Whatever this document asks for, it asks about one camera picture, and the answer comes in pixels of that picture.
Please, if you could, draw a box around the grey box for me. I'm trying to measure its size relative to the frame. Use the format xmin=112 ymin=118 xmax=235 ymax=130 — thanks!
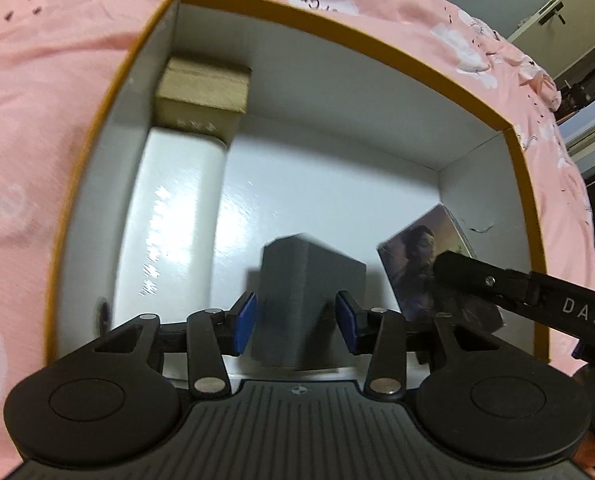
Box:
xmin=250 ymin=232 xmax=368 ymax=372

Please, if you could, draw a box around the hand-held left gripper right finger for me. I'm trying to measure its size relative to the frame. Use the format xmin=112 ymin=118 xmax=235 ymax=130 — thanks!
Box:
xmin=334 ymin=290 xmax=503 ymax=397

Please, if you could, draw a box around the orange cardboard box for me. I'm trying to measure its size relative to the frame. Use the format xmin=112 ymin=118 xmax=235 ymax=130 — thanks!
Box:
xmin=44 ymin=0 xmax=551 ymax=372

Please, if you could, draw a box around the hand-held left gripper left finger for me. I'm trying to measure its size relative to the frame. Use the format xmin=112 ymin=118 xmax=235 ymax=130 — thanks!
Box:
xmin=90 ymin=290 xmax=259 ymax=400

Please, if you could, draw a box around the pink cloud print blanket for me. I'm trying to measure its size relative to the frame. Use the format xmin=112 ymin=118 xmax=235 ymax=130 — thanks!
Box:
xmin=0 ymin=0 xmax=595 ymax=411

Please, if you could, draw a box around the white glasses case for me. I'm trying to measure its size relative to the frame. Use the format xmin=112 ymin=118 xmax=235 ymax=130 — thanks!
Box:
xmin=111 ymin=127 xmax=228 ymax=320

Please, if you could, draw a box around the illustrated card box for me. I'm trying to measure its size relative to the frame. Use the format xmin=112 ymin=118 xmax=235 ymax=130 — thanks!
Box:
xmin=377 ymin=203 xmax=504 ymax=332

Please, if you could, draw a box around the small brown cardboard box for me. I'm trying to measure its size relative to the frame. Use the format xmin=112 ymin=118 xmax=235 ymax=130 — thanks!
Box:
xmin=154 ymin=57 xmax=253 ymax=137

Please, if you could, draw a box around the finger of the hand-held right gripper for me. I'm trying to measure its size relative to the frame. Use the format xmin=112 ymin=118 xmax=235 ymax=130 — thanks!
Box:
xmin=434 ymin=250 xmax=531 ymax=313

